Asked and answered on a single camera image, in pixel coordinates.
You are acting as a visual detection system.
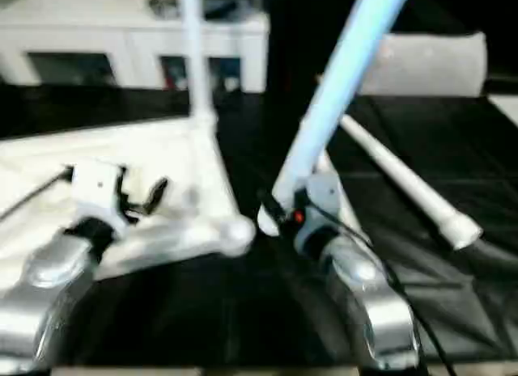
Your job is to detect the white cabinet with glass doors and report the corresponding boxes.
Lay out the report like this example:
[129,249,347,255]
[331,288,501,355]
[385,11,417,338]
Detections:
[0,0,271,93]

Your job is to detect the white plastic table leg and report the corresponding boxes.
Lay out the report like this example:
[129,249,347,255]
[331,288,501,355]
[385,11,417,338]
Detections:
[339,116,483,251]
[257,0,413,236]
[313,149,367,242]
[180,0,220,125]

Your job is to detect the black work mat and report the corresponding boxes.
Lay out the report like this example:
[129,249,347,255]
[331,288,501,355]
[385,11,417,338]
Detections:
[0,82,518,371]

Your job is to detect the black cabinet with gold label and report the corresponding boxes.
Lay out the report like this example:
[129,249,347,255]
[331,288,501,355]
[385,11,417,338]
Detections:
[266,0,389,96]

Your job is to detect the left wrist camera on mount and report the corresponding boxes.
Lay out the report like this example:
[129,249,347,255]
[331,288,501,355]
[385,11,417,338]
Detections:
[68,159,134,239]

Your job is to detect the white plastic table top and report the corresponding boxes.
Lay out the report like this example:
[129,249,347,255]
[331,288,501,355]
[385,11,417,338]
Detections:
[0,108,257,296]

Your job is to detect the white flat board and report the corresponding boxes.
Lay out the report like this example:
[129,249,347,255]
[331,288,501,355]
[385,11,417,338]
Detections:
[488,95,518,129]

